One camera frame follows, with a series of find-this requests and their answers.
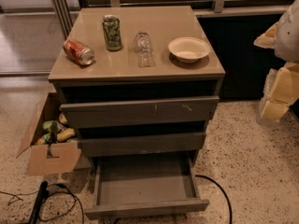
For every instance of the red crushed soda can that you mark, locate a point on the red crushed soda can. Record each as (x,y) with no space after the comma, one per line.
(78,52)

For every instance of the grey middle drawer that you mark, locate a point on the grey middle drawer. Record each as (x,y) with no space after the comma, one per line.
(103,147)

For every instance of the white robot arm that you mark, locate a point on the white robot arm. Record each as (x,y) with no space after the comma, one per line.
(283,37)

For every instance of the grey drawer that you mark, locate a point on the grey drawer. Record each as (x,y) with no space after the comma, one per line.
(103,147)
(145,185)
(128,113)

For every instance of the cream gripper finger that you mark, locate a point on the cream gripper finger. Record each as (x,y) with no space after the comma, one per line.
(270,113)

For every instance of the grey top drawer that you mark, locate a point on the grey top drawer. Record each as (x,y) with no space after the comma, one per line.
(128,113)

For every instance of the brown cardboard box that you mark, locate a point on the brown cardboard box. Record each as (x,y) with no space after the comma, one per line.
(54,158)

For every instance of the grey bottom drawer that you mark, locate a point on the grey bottom drawer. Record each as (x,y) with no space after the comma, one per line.
(145,185)

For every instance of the green drink can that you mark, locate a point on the green drink can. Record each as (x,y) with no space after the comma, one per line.
(112,32)

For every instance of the white paper bowl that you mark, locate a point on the white paper bowl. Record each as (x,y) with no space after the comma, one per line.
(189,49)

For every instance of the grey drawer cabinet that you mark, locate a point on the grey drawer cabinet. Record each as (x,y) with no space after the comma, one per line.
(115,75)

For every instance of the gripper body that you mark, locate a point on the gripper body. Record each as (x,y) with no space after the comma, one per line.
(288,37)

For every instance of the green snack bag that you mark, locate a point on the green snack bag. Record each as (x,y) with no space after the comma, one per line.
(52,126)

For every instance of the black bar on floor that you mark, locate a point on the black bar on floor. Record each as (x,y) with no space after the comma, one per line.
(40,197)

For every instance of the yellow snack bag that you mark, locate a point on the yellow snack bag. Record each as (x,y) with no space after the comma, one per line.
(65,134)

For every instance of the clear plastic bottle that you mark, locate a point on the clear plastic bottle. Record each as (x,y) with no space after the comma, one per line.
(143,50)

